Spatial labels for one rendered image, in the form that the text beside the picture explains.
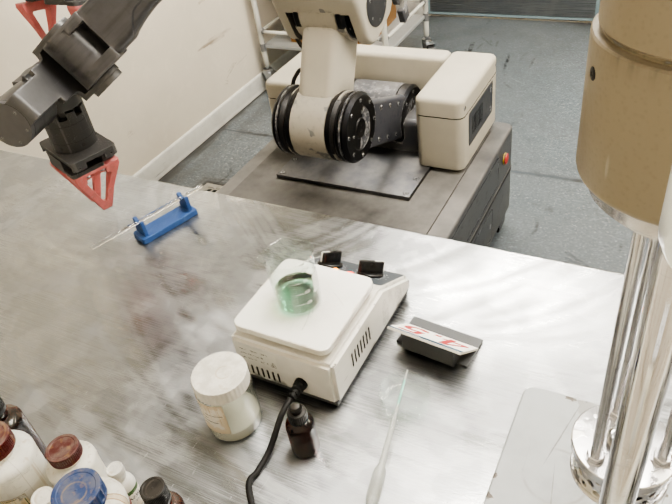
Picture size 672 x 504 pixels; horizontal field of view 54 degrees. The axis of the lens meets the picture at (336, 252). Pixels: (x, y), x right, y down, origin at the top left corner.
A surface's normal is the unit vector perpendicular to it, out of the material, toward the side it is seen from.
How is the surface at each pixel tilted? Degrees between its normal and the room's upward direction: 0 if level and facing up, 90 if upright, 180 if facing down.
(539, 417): 0
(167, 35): 90
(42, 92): 56
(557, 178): 0
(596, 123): 90
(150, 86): 90
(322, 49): 64
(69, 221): 0
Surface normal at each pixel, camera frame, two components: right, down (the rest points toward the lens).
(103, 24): 0.14, 0.40
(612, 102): -0.93, 0.31
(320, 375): -0.46, 0.60
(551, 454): -0.13, -0.77
